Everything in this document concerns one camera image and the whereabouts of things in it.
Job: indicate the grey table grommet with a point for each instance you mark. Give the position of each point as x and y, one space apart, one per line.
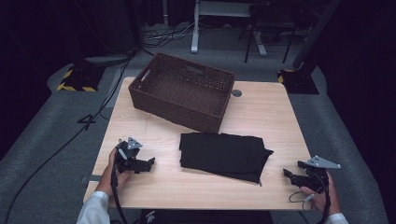
236 93

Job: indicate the black chair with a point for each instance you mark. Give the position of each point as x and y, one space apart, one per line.
267 21

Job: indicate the black yellow-striped stand base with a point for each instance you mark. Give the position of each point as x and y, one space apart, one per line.
299 82
81 78

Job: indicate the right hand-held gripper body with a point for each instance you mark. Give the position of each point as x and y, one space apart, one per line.
317 175

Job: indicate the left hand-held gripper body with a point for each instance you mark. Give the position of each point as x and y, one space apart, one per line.
127 157

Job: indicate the black cloth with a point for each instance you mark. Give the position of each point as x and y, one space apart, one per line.
221 155

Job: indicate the person's black clothing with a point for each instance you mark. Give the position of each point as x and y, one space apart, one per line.
205 217

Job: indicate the person's left hand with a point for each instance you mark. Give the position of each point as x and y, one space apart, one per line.
107 179

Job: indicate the person's right hand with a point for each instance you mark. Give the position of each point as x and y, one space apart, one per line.
323 199

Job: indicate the dark slanted stand pole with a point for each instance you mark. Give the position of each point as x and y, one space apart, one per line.
314 34

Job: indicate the brown wicker basket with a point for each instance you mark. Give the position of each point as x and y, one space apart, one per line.
183 93

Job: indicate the white desk frame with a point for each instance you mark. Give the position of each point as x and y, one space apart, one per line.
195 28

